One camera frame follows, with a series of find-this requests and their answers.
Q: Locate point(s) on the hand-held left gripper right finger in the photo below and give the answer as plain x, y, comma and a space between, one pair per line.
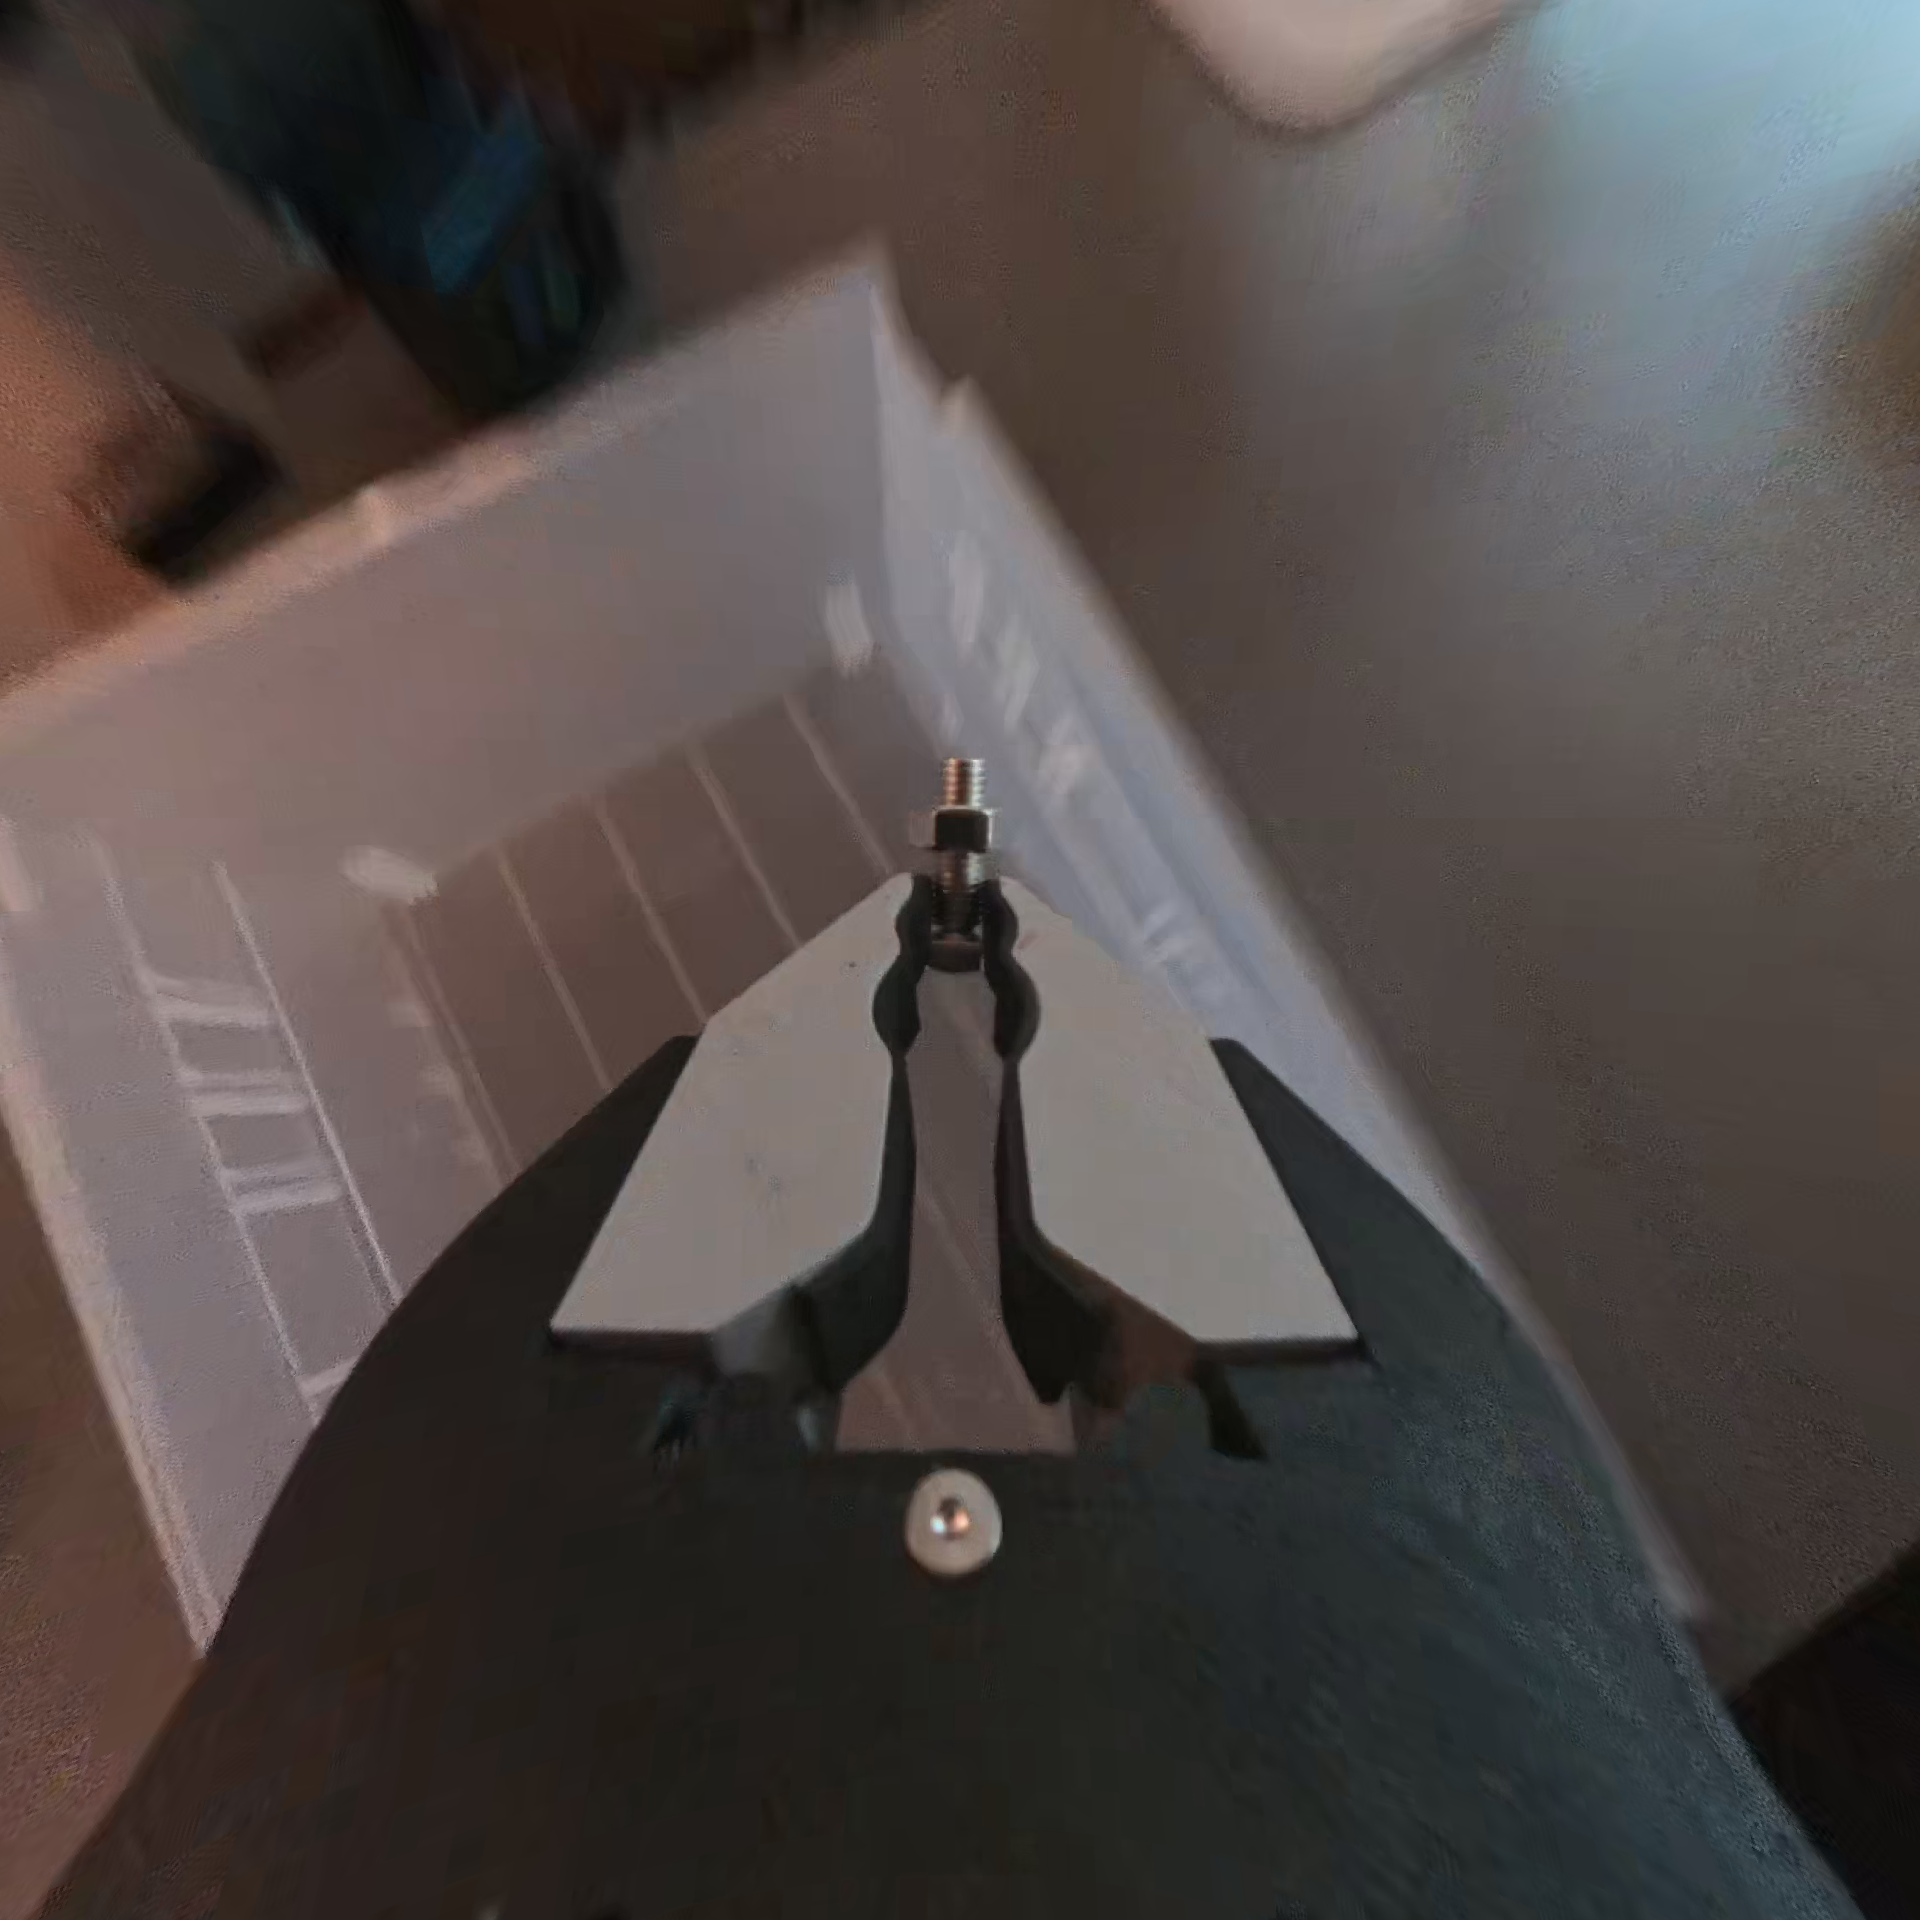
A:
1170, 1172

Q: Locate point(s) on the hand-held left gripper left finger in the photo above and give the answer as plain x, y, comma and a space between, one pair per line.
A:
735, 1172

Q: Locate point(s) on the steel bolt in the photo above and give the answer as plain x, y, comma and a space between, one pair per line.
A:
962, 780

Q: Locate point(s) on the clear plastic bin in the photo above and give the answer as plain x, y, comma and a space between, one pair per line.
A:
524, 599

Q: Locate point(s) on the small black adapter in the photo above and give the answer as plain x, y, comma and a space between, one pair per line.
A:
195, 494

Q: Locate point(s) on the black charging case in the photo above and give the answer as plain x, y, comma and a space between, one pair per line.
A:
481, 255

